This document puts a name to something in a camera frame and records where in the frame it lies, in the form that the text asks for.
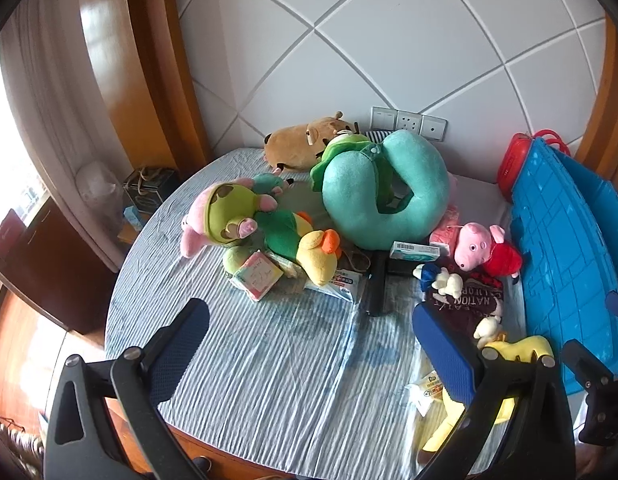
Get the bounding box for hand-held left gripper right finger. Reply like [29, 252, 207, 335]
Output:
[412, 303, 575, 480]

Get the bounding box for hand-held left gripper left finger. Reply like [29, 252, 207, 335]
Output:
[43, 298, 211, 480]

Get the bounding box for blue plastic crate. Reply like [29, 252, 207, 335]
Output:
[509, 136, 618, 397]

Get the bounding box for small pink white box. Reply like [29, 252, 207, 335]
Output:
[230, 251, 285, 303]

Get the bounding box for pink star plush green shorts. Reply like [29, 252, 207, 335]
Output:
[181, 179, 281, 260]

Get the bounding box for yellow duck plush green hood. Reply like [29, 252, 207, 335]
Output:
[223, 209, 341, 287]

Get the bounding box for small white yellow packet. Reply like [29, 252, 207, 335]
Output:
[405, 370, 448, 417]

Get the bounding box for white bear plush dark shirt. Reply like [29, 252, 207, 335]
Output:
[413, 262, 506, 352]

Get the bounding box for yellow plush toy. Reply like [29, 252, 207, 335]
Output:
[414, 335, 556, 455]

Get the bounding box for black stick-shaped device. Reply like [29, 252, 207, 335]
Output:
[365, 250, 390, 317]

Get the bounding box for black wallet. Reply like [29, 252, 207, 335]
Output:
[385, 257, 431, 277]

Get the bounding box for round wooden desk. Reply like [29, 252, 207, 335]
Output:
[105, 395, 300, 480]

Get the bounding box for blue striped tablecloth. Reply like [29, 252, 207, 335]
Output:
[104, 147, 527, 478]

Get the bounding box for white green medicine box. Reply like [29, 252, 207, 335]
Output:
[390, 241, 441, 262]

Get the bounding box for pink pig plush red dress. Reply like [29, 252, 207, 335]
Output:
[429, 220, 524, 279]

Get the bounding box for white blue wipes packet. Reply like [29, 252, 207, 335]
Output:
[304, 267, 363, 306]

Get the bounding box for dark wooden cabinet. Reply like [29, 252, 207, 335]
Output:
[0, 194, 120, 333]

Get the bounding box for black gift bag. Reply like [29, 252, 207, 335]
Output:
[122, 165, 181, 212]

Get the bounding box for red plastic basket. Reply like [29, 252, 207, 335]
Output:
[496, 129, 572, 206]

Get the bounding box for teal neck pillow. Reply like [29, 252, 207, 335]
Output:
[321, 130, 451, 252]

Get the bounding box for brown capybara plush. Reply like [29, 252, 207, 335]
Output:
[264, 116, 361, 170]

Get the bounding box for green frog plush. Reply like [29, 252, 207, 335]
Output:
[310, 130, 385, 192]

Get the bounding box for white sheer curtain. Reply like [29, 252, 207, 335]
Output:
[0, 7, 140, 273]

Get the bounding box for wooden wall trim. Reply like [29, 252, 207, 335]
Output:
[572, 12, 618, 173]
[78, 0, 213, 177]

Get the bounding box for white wall socket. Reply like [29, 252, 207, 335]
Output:
[420, 115, 448, 142]
[395, 109, 422, 133]

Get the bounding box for white wall switch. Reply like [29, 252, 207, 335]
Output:
[370, 106, 398, 130]

